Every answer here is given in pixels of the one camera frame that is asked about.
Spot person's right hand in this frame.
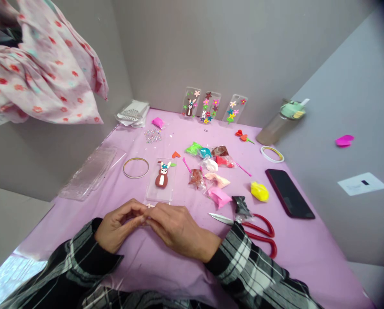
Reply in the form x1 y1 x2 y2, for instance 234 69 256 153
145 203 223 264

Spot person's left hand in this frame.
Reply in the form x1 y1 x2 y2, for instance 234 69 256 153
94 198 149 255

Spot purple tablecloth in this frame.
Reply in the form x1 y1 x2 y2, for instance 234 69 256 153
13 108 378 309

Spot clear case with brown bunny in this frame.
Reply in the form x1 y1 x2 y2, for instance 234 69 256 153
145 157 177 206

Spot pink clay packet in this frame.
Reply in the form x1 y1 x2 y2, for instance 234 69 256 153
206 187 233 209

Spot reddish brown clay packet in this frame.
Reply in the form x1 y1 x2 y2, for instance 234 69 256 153
188 168 207 191

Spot gold-edged tape roll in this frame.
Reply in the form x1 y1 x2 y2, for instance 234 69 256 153
122 157 150 179

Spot clear plastic packaging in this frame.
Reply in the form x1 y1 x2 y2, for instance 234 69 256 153
58 146 127 202

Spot peach clay packet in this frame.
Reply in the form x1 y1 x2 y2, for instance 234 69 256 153
204 172 231 190

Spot black clay packet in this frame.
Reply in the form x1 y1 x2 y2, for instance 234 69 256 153
231 195 254 223

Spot white clay packet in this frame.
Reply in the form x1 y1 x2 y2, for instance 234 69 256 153
201 157 219 173

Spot person's body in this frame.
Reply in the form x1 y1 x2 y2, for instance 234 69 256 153
79 285 241 309

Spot red clay packet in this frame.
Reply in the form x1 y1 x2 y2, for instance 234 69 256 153
215 154 238 169

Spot green clay packet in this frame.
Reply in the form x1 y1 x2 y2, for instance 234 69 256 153
184 141 203 155

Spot yellow clay packet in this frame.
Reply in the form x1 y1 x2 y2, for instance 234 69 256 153
250 181 270 204

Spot dark brown clay packet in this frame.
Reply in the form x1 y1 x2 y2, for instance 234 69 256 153
211 145 230 158

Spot rhinestone sticker sheet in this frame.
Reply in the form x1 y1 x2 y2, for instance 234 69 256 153
143 128 163 143

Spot white tape roll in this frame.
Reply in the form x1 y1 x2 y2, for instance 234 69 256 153
260 145 285 164

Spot red orange clay flower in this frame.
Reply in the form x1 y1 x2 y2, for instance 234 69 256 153
234 129 256 145

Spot black smartphone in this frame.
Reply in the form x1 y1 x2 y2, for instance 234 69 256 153
265 168 316 220

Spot stack of packaged sheets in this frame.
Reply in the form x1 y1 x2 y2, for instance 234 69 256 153
116 99 150 129

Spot clear case with many flowers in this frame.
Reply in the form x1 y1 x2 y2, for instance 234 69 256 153
198 91 222 125

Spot clear case, bunny and flowers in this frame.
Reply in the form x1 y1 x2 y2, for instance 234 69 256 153
180 86 202 121

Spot clear case with few flowers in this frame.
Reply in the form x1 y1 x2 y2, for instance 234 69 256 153
222 94 248 126

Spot bottle with green lid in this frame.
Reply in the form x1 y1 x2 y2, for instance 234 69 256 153
256 98 311 146

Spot pink floral cloth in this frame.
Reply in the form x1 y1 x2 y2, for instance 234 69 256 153
0 0 110 125

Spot white paper label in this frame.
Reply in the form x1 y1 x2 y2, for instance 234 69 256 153
337 172 384 197

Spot magenta paper heart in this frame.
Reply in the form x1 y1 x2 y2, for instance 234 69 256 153
335 134 355 148

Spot red-handled scissors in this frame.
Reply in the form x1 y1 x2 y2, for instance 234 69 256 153
207 212 278 260

